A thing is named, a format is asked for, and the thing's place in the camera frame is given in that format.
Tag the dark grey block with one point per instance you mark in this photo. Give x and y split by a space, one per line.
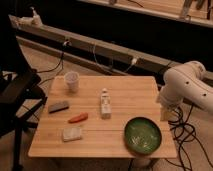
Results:
58 106

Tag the wooden table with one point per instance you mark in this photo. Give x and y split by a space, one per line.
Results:
110 102

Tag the black chair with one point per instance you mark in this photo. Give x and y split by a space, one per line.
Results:
24 86

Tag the orange carrot toy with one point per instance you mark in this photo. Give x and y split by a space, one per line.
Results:
78 118

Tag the white sponge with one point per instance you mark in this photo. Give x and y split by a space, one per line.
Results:
71 134

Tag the long grey rail beam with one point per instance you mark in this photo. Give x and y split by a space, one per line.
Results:
156 43

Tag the white spray bottle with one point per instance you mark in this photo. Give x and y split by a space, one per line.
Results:
36 18

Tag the green ceramic bowl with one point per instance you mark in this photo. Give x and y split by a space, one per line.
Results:
142 136

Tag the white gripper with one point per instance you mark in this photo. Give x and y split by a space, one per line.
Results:
166 113

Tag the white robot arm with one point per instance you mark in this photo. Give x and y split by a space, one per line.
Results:
184 81

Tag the white tube bottle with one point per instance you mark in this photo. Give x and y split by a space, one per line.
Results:
105 104

